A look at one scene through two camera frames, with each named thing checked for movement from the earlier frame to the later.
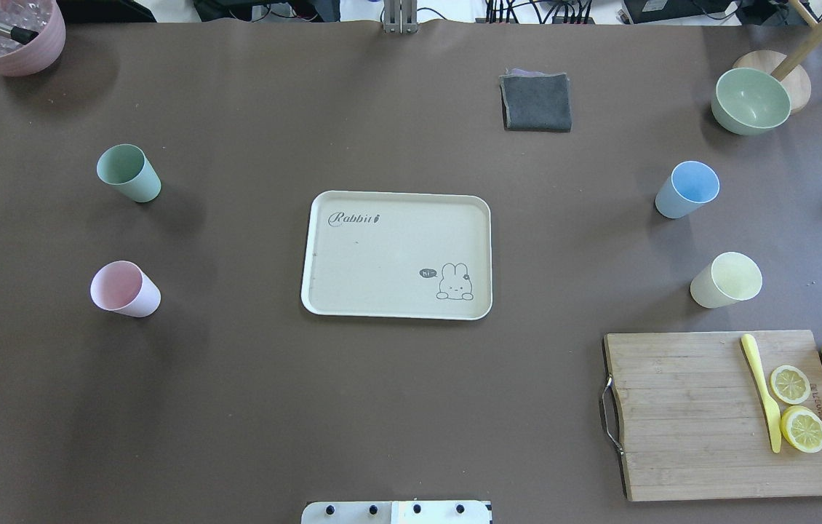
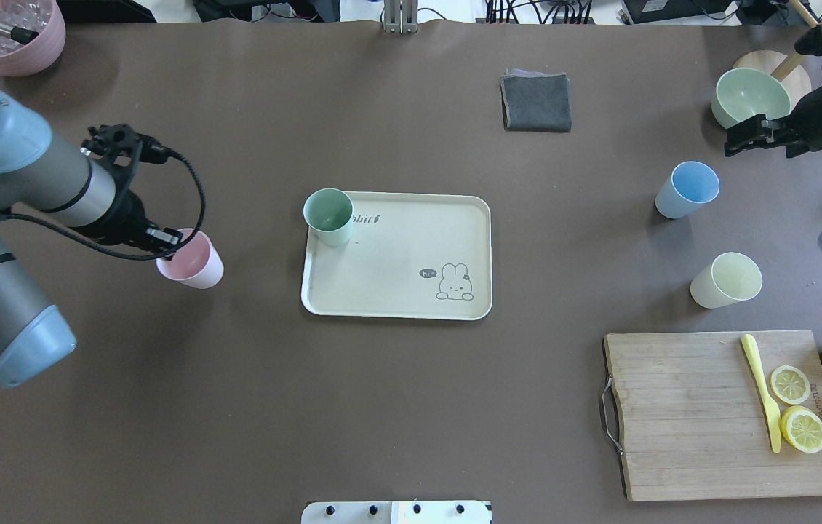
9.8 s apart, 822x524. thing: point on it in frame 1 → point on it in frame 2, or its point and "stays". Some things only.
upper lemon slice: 790,385 stays
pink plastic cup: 123,287 → 198,264
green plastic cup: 129,169 → 328,212
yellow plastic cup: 729,277 stays
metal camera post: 400,17 stays
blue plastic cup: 690,185 stays
